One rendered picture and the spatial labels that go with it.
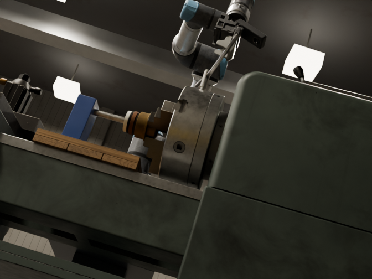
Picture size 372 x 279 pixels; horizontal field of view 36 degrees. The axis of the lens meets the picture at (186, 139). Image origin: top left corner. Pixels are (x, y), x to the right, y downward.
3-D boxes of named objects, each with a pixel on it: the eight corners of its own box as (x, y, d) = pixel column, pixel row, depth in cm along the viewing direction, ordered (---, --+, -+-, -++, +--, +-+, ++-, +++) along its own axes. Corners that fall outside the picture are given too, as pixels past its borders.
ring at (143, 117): (161, 124, 184) (135, 116, 185) (161, 110, 176) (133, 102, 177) (153, 148, 180) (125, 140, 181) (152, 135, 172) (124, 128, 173)
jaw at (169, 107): (185, 124, 176) (188, 101, 166) (181, 137, 173) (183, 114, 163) (151, 115, 177) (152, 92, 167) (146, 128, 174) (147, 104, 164)
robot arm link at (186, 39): (171, 38, 242) (190, -11, 195) (195, 47, 243) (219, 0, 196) (163, 62, 240) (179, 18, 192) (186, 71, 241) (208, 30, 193)
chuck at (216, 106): (196, 203, 186) (222, 118, 196) (198, 178, 156) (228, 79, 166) (186, 200, 187) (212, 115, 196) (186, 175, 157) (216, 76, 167)
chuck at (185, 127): (186, 200, 187) (212, 115, 196) (186, 175, 157) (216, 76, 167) (160, 193, 187) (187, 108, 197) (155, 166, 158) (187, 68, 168)
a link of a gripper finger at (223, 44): (211, 56, 171) (218, 38, 177) (231, 61, 170) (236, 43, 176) (213, 47, 168) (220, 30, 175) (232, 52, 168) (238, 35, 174)
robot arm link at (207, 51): (153, 161, 246) (197, 42, 242) (185, 172, 247) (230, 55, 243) (153, 165, 234) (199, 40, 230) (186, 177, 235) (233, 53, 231)
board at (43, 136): (141, 211, 185) (145, 200, 187) (135, 169, 153) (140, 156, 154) (55, 185, 188) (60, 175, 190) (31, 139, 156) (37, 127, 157)
